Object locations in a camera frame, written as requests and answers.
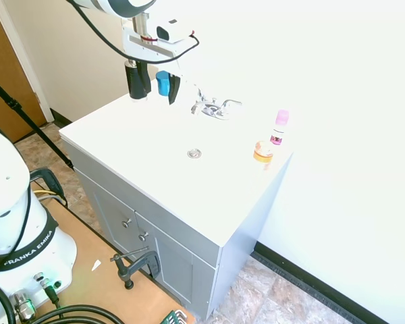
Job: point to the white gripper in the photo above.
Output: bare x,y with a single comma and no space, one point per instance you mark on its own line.
145,50

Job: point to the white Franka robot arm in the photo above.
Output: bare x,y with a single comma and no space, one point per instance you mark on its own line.
6,189

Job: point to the blue plastic cup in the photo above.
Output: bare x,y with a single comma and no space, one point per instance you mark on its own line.
162,83

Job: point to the chrome sink faucet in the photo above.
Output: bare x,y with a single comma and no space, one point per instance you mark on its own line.
212,109

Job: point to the chrome sink drain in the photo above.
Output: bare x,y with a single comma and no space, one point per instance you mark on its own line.
194,154

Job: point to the white sink countertop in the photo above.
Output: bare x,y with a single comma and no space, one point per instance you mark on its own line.
162,175

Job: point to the orange round jar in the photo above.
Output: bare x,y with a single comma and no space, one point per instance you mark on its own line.
262,152

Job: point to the pink capped bottle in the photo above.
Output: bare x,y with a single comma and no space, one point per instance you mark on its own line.
279,130

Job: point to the black tripod leg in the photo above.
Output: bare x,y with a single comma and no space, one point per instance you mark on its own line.
30,119

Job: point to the silver cabinet knob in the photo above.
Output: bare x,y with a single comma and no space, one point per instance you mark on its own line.
143,236
126,222

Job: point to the brown wooden door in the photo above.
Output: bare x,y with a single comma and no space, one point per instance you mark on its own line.
6,67

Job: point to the grey vanity cabinet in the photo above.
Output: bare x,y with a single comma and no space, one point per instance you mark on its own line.
175,243

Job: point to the black C-clamp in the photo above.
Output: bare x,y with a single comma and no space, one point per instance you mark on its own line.
128,270

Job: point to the white paper scrap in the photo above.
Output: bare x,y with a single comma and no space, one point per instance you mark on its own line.
96,265

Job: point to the brown wooden mounting board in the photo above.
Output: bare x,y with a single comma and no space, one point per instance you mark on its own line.
98,287

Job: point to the green hex key set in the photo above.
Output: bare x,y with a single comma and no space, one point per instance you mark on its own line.
175,317

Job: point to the black baseboard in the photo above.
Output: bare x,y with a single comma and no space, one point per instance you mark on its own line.
324,287

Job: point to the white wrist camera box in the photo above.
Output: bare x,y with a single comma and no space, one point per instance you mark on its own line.
173,30

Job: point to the white door frame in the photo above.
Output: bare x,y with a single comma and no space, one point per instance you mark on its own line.
23,60

